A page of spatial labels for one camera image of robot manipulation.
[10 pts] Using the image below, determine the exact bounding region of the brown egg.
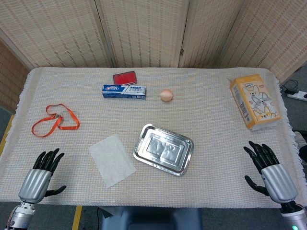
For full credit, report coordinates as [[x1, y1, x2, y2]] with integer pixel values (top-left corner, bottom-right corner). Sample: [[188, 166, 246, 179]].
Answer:
[[160, 89, 174, 103]]

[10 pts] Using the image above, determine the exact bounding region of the red rectangular case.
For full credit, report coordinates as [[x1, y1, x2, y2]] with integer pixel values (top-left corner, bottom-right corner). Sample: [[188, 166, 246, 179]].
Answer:
[[112, 70, 138, 86]]

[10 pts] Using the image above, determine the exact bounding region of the orange lanyard strap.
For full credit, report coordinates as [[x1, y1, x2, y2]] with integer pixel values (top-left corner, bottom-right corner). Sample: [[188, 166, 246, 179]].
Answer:
[[31, 103, 81, 138]]

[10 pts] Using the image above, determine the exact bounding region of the white power strip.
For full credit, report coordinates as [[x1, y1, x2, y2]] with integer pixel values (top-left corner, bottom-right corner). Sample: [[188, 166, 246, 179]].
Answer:
[[286, 90, 307, 101]]

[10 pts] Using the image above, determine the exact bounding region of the cream woven tablecloth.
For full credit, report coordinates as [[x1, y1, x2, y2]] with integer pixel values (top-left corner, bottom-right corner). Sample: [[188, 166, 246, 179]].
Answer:
[[0, 67, 307, 209]]

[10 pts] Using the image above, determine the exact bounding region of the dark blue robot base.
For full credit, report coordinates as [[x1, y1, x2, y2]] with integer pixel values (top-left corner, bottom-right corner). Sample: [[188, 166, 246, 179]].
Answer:
[[99, 206, 203, 230]]

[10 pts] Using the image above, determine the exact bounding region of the clear plastic badge holder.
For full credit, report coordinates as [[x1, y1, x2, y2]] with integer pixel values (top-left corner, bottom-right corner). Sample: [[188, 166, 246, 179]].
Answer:
[[59, 110, 80, 127]]

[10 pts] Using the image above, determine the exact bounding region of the silver metal tray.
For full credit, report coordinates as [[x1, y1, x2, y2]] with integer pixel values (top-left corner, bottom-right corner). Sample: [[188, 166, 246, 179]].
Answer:
[[132, 123, 194, 177]]

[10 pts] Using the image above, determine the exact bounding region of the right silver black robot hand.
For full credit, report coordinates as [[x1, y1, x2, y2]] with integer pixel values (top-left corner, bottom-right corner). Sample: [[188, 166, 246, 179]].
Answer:
[[243, 140, 299, 204]]

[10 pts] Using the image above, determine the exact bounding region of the woven bamboo folding screen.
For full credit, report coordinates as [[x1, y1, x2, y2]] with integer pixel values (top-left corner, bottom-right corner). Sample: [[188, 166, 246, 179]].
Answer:
[[0, 0, 307, 113]]

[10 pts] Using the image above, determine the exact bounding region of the yellow cartoon dog tissue pack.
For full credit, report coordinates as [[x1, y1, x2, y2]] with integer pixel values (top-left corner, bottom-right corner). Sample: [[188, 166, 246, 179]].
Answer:
[[229, 74, 281, 131]]

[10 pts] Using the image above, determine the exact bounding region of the blue white toothpaste box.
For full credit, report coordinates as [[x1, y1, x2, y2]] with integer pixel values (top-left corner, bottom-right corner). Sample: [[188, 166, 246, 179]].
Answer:
[[102, 84, 147, 101]]

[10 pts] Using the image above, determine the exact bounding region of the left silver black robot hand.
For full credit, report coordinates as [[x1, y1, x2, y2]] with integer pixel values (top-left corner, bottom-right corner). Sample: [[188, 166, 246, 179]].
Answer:
[[18, 148, 67, 204]]

